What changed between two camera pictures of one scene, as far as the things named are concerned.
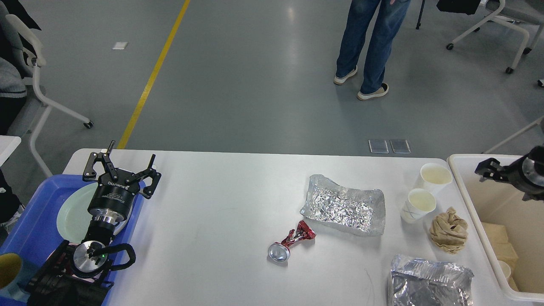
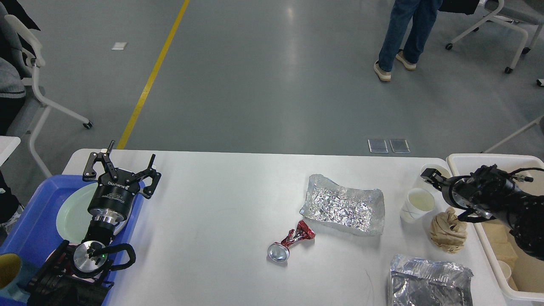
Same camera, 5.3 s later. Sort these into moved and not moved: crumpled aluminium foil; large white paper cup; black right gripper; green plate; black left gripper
Moved: black right gripper
Not moved: black left gripper; large white paper cup; crumpled aluminium foil; green plate
